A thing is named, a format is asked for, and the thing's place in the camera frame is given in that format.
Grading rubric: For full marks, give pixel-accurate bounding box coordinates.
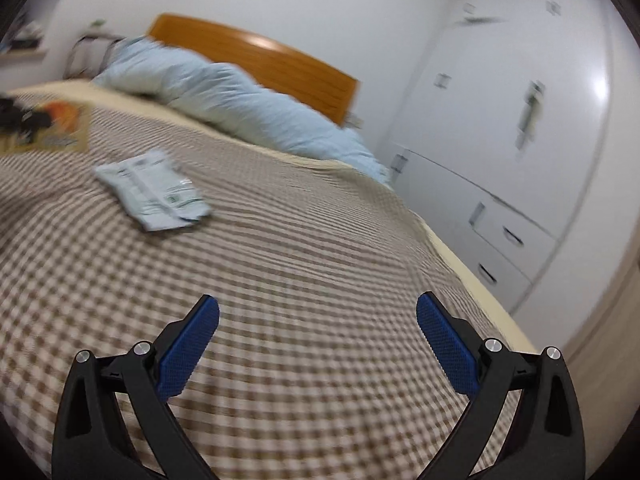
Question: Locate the small gold foil packet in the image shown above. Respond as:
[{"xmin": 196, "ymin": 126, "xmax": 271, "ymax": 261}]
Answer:
[{"xmin": 1, "ymin": 99, "xmax": 92, "ymax": 156}]

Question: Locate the silver green printed pouch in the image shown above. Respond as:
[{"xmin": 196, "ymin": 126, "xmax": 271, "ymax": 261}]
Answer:
[{"xmin": 93, "ymin": 150, "xmax": 212, "ymax": 232}]

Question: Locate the wooden window sill shelf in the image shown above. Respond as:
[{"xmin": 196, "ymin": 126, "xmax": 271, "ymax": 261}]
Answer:
[{"xmin": 0, "ymin": 48, "xmax": 48, "ymax": 65}]

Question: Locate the black metal side rack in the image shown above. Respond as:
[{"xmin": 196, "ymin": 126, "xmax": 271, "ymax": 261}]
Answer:
[{"xmin": 63, "ymin": 32, "xmax": 124, "ymax": 79}]

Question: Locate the light blue duvet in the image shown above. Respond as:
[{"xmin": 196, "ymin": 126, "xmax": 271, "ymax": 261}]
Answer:
[{"xmin": 93, "ymin": 37, "xmax": 390, "ymax": 185}]

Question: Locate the brown checkered bedspread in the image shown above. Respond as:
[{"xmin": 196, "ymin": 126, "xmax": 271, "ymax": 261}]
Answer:
[{"xmin": 0, "ymin": 102, "xmax": 516, "ymax": 480}]

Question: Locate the white built-in wardrobe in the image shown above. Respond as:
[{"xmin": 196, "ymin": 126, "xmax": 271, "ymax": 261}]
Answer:
[{"xmin": 378, "ymin": 0, "xmax": 610, "ymax": 311}]

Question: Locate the bag hanging on wardrobe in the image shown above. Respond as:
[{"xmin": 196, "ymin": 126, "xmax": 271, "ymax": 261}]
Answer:
[{"xmin": 515, "ymin": 80, "xmax": 546, "ymax": 151}]

